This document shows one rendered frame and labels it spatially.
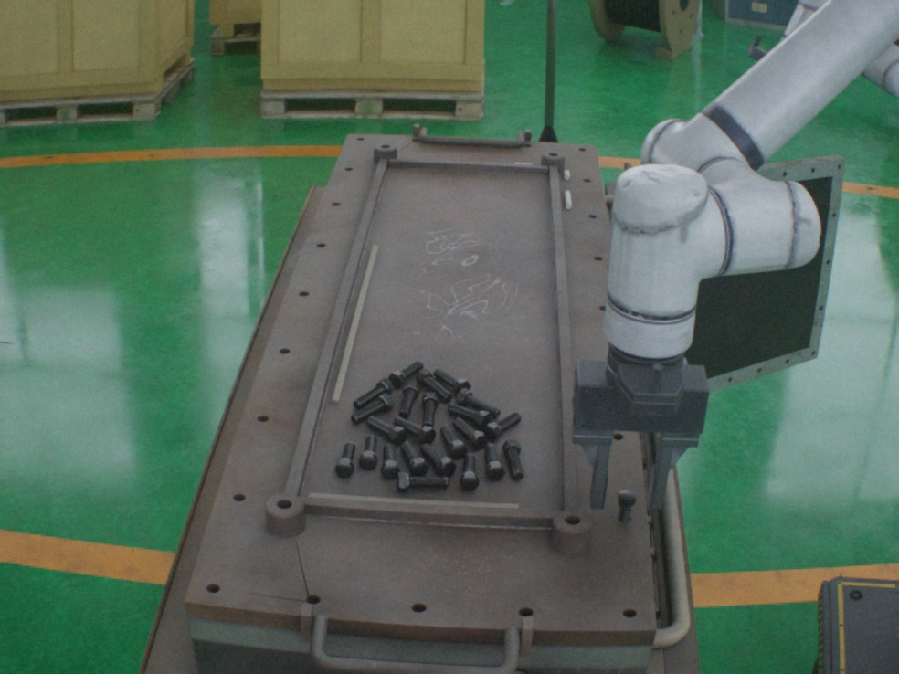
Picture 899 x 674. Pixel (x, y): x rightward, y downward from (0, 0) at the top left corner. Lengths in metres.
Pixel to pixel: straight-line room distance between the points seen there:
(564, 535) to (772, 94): 0.51
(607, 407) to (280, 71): 5.41
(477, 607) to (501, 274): 0.69
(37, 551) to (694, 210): 2.67
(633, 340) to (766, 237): 0.16
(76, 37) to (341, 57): 1.61
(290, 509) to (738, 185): 0.54
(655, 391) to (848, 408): 3.16
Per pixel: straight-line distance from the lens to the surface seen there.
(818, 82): 1.28
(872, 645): 2.75
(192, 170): 5.91
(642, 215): 1.06
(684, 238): 1.07
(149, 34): 6.62
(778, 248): 1.14
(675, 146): 1.24
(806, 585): 3.38
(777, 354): 2.97
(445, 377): 1.46
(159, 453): 3.79
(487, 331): 1.58
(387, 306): 1.63
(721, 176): 1.17
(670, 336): 1.11
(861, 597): 2.87
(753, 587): 3.34
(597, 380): 1.16
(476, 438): 1.35
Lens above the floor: 2.13
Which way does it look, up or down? 30 degrees down
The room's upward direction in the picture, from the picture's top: 1 degrees clockwise
